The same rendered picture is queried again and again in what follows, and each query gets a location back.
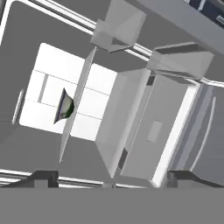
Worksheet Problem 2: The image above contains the dark blue cabinet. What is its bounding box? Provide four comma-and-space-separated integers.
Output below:
186, 0, 224, 22

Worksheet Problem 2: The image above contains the grey fridge door bin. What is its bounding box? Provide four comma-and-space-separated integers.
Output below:
89, 0, 147, 53
146, 41, 215, 81

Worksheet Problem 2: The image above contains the glass fridge shelf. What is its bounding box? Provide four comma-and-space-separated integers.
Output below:
59, 46, 98, 164

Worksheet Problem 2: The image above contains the grey fridge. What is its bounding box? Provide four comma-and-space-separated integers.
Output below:
0, 0, 152, 189

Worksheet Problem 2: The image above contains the dark bowl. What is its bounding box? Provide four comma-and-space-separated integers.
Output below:
52, 87, 75, 125

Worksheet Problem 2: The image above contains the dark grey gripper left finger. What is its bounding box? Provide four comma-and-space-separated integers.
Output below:
0, 170, 60, 189

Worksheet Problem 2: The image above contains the green pear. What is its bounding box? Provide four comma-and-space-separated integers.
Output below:
64, 97, 75, 119

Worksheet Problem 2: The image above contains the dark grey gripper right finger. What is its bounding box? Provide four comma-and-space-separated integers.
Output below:
166, 170, 224, 189

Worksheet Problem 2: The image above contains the grey fridge handle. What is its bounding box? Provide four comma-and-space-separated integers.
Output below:
11, 88, 26, 126

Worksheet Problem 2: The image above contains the long grey door handle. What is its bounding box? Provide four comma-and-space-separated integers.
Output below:
188, 95, 217, 173

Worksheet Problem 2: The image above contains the closed grey fridge door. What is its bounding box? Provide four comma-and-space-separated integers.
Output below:
170, 82, 224, 187

